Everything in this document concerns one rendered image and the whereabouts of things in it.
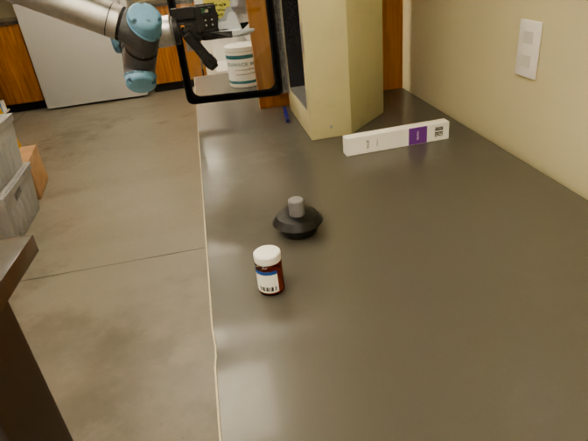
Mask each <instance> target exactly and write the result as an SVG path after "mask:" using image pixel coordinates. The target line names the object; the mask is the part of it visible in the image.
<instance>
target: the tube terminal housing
mask: <svg viewBox="0 0 588 441"><path fill-rule="evenodd" d="M297 2H298V13H299V22H300V23H302V33H303V43H304V52H302V53H303V63H304V83H305V92H306V103H307V110H306V109H305V107H304V106H303V105H302V104H301V102H300V101H299V100H298V98H297V97H296V96H295V95H294V94H293V93H292V92H291V87H290V83H289V88H290V93H289V99H290V109H291V111H292V112H293V114H294V115H295V117H296V118H297V119H298V120H299V122H300V123H301V125H302V126H303V128H304V130H305V131H306V133H307V134H308V135H309V137H310V138H311V140H318V139H324V138H329V137H339V136H344V135H350V134H353V133H354V132H355V131H356V130H358V129H360V128H361V127H363V126H364V125H366V124H367V123H369V122H370V121H372V120H373V119H375V118H376V117H377V116H379V115H380V114H382V113H383V50H382V0H297Z"/></svg>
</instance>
